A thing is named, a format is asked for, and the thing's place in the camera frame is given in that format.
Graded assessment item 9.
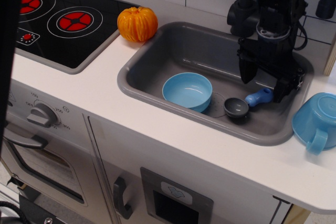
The grey spoon with blue handle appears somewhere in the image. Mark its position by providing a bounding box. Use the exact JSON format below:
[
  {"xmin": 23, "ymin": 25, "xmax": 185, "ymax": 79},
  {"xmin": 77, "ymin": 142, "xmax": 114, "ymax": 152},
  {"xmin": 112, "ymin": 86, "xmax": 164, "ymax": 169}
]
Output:
[{"xmin": 223, "ymin": 88, "xmax": 274, "ymax": 119}]

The grey oven knob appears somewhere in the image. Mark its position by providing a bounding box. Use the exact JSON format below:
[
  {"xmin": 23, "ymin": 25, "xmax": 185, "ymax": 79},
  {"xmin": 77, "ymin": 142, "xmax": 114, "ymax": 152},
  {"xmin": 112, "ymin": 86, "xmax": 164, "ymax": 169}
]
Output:
[{"xmin": 27, "ymin": 103, "xmax": 58, "ymax": 128}]

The light blue plastic cup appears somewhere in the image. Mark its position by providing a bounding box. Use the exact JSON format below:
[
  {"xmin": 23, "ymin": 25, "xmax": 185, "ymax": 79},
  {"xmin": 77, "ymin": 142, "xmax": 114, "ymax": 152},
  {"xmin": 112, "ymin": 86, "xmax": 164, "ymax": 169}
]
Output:
[{"xmin": 292, "ymin": 92, "xmax": 335, "ymax": 155}]

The orange plastic pumpkin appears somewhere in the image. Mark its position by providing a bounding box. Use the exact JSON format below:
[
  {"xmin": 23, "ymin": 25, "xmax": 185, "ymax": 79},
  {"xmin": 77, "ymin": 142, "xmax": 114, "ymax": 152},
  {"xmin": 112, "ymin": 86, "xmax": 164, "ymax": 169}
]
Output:
[{"xmin": 117, "ymin": 7, "xmax": 159, "ymax": 42}]

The grey oven door handle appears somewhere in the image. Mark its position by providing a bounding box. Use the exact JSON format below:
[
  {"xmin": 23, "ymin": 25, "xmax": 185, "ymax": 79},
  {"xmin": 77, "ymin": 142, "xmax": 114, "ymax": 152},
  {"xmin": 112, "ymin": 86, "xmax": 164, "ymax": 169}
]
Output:
[{"xmin": 4, "ymin": 128, "xmax": 48, "ymax": 150}]

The black toy stovetop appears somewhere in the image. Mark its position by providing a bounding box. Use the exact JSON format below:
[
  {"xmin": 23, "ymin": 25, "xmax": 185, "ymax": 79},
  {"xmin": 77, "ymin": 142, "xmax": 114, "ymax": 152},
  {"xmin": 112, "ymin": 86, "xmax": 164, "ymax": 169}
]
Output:
[{"xmin": 15, "ymin": 0, "xmax": 133, "ymax": 74}]

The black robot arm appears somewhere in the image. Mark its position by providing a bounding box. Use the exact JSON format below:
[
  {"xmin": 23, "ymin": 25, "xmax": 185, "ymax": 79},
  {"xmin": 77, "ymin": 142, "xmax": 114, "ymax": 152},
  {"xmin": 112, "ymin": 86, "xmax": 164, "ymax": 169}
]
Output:
[{"xmin": 227, "ymin": 0, "xmax": 307, "ymax": 103}]

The grey cabinet door handle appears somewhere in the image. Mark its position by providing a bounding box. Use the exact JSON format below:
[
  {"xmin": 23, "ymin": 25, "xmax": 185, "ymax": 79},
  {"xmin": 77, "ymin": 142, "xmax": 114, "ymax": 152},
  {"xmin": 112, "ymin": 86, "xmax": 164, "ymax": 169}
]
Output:
[{"xmin": 112, "ymin": 177, "xmax": 133, "ymax": 220}]

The black cable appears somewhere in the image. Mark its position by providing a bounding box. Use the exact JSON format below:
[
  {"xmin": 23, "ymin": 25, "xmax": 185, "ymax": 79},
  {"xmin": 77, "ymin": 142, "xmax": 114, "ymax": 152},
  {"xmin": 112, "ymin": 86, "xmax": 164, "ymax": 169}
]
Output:
[{"xmin": 0, "ymin": 199, "xmax": 25, "ymax": 224}]

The light blue plastic bowl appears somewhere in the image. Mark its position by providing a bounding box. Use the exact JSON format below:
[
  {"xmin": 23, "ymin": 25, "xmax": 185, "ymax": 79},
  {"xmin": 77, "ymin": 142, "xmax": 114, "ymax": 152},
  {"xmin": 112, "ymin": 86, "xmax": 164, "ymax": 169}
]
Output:
[{"xmin": 162, "ymin": 72, "xmax": 213, "ymax": 112}]

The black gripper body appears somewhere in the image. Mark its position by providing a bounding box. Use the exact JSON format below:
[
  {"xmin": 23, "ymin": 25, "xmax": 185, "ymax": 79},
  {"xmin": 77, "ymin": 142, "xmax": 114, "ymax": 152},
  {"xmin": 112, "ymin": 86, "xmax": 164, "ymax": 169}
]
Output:
[{"xmin": 237, "ymin": 38, "xmax": 305, "ymax": 90}]

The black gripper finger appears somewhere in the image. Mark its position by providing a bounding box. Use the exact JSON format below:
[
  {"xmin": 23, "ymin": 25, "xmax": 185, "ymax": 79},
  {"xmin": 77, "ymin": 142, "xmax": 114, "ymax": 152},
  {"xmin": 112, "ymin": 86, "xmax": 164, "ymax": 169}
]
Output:
[
  {"xmin": 273, "ymin": 78, "xmax": 295, "ymax": 103},
  {"xmin": 239, "ymin": 58, "xmax": 258, "ymax": 84}
]

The dark grey toy faucet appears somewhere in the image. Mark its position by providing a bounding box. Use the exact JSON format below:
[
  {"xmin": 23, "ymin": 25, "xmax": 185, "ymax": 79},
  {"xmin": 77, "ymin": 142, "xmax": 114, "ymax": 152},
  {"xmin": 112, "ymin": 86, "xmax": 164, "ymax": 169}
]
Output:
[{"xmin": 227, "ymin": 0, "xmax": 336, "ymax": 38}]

